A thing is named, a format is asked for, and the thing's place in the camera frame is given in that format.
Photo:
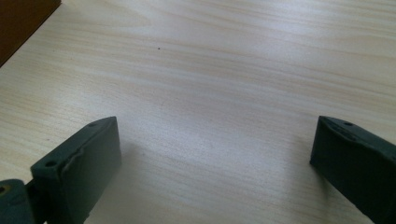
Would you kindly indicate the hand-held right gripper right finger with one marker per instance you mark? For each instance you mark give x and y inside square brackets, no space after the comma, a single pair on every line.
[355,158]

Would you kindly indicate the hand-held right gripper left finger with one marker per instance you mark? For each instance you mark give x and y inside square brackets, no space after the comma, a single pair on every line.
[84,168]

